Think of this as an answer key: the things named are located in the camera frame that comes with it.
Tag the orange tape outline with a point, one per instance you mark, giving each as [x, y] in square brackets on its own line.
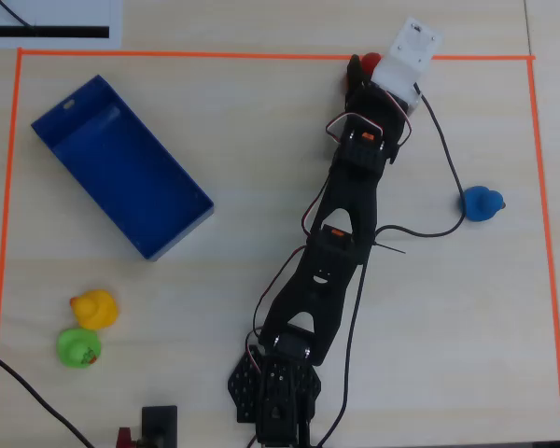
[214, 54]

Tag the green rubber duck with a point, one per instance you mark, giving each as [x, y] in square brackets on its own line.
[78, 347]

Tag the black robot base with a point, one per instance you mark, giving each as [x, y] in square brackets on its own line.
[275, 396]

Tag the black camera stand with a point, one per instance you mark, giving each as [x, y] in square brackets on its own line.
[159, 422]

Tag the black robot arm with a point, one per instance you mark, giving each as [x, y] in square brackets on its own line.
[350, 196]

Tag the blue plastic box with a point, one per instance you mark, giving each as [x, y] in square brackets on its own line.
[121, 168]

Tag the red clamp knob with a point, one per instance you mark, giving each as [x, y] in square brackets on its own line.
[124, 438]

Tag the blue rubber duck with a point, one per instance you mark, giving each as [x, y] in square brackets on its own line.
[480, 203]

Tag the white gripper camera mount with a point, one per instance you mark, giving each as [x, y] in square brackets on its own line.
[410, 51]

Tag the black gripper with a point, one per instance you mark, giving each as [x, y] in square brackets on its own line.
[355, 80]

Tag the yellow rubber duck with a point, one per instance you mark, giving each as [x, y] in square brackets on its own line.
[95, 309]

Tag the white paper black bar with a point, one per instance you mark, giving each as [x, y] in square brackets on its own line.
[51, 14]

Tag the red rubber duck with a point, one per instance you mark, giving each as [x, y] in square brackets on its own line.
[371, 63]

